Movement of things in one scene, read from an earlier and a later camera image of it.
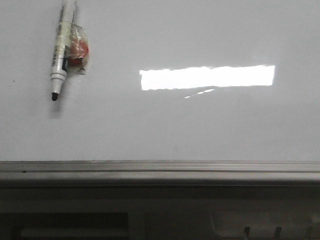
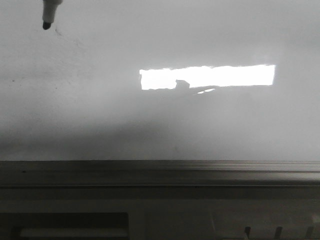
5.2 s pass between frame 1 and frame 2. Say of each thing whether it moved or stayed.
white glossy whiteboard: stayed
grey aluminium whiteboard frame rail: stayed
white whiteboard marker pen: moved
